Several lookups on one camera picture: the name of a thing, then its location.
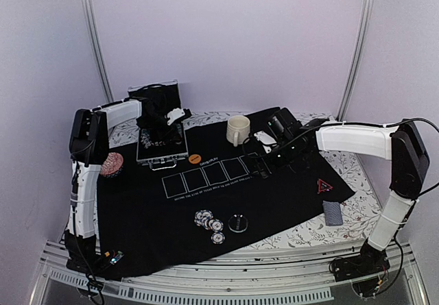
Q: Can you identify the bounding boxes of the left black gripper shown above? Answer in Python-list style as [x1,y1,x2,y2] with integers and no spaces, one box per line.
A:
[141,110,180,143]

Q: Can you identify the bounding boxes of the aluminium poker chip case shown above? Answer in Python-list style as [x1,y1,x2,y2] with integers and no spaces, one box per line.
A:
[128,80,189,171]

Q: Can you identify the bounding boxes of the orange big blind button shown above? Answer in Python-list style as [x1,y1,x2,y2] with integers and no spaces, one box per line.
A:
[188,154,202,164]

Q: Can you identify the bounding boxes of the clear black dealer button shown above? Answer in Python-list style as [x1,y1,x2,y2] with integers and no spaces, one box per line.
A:
[228,214,248,233]

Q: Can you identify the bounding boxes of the poker chip stack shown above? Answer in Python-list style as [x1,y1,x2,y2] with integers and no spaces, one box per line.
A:
[194,210,213,230]

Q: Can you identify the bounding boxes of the blue white chip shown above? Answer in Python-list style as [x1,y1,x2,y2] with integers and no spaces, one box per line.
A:
[208,219,224,232]
[211,232,226,245]

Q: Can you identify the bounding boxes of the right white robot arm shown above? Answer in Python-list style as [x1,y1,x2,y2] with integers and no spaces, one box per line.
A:
[245,112,430,281]

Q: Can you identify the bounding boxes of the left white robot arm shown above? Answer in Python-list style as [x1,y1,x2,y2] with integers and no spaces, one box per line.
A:
[64,81,191,274]

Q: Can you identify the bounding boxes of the red triangle black token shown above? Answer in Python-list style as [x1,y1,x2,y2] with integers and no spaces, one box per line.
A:
[317,178,333,194]

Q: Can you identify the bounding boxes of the cream ceramic mug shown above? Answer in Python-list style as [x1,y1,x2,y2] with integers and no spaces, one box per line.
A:
[226,115,250,147]

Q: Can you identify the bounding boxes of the blue patterned card deck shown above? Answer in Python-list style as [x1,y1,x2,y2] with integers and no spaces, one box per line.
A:
[322,201,344,227]

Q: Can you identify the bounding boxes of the black poker table mat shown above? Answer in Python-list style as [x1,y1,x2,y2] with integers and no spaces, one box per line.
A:
[97,122,353,279]

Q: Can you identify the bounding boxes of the small green circuit board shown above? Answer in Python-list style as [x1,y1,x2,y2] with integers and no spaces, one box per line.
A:
[104,250,124,265]

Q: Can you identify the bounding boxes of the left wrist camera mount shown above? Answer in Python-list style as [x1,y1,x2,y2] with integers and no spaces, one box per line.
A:
[166,108,192,125]

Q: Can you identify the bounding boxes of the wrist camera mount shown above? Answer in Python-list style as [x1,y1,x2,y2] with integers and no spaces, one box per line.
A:
[166,108,192,125]
[253,131,277,154]

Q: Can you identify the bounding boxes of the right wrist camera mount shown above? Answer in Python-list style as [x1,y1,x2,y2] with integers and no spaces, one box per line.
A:
[253,131,277,154]

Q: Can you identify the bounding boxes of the front aluminium rail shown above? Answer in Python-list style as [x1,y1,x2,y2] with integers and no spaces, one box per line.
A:
[32,239,426,305]

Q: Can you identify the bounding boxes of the left aluminium frame post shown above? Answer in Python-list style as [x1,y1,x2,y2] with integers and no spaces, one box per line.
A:
[81,0,114,103]

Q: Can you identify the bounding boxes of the aluminium frame post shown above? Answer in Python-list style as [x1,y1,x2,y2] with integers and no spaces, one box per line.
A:
[336,0,374,121]
[81,0,114,103]

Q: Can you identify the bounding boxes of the right aluminium frame post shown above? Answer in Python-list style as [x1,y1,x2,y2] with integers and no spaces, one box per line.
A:
[336,0,374,121]

